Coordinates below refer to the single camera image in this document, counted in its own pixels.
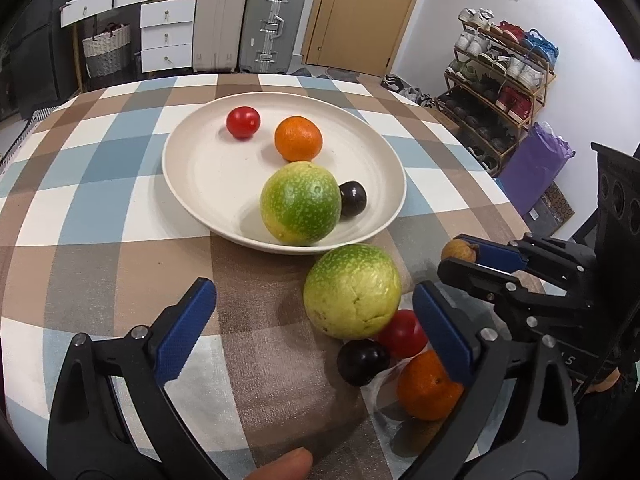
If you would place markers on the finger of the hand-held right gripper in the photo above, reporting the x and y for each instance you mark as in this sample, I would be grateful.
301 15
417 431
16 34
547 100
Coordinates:
500 257
470 277

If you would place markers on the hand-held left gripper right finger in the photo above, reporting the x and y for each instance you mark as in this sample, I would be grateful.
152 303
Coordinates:
445 330

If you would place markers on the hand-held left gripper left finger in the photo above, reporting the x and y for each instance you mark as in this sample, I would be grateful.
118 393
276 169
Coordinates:
185 330

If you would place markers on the brown round fruit with stem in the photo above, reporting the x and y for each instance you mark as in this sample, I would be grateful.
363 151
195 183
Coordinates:
456 250

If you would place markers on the red tomato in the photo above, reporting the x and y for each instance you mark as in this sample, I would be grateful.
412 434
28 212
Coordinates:
243 122
402 332

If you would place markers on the orange mandarin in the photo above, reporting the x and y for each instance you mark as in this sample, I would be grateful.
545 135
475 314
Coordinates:
298 139
425 390

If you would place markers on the dark purple plum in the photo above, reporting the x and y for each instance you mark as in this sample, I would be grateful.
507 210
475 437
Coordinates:
354 199
362 362

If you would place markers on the pale yellow-green citrus fruit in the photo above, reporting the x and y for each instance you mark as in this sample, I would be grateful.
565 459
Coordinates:
350 290

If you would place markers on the cream round plate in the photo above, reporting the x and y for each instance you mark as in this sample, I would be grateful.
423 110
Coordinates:
210 175

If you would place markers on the green and yellow citrus fruit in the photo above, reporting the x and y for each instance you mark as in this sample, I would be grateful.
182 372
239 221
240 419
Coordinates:
300 202

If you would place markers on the person's right hand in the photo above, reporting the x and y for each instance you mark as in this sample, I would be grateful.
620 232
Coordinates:
606 382

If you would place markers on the person's left hand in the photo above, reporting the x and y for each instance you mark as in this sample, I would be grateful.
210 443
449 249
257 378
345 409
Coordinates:
285 465

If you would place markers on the dark door mat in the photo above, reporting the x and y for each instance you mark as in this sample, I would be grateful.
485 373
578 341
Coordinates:
555 205

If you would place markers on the purple bag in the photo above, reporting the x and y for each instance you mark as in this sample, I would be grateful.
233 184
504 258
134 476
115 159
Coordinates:
530 170

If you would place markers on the wooden shoe rack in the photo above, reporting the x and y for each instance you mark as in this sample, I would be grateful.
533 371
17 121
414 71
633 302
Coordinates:
480 125

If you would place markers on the rows of sneakers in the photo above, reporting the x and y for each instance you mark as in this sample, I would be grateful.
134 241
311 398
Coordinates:
520 70

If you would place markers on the scattered shoes pile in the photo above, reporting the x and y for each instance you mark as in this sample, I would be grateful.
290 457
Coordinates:
405 90

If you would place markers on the wooden door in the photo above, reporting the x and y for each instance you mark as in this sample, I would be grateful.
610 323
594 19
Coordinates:
360 20

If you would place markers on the grey white woven basket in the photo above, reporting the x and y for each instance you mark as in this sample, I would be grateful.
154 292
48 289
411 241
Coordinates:
107 55

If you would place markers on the white desk with drawers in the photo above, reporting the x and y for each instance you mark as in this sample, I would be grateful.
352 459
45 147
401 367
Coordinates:
167 35

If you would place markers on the dark grey fridge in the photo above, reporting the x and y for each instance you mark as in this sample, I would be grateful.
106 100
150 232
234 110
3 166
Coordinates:
35 60

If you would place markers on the beige suitcase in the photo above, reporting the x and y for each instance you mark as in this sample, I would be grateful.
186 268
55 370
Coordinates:
220 20

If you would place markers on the silver suitcase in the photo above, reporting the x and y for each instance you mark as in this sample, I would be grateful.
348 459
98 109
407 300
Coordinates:
292 20

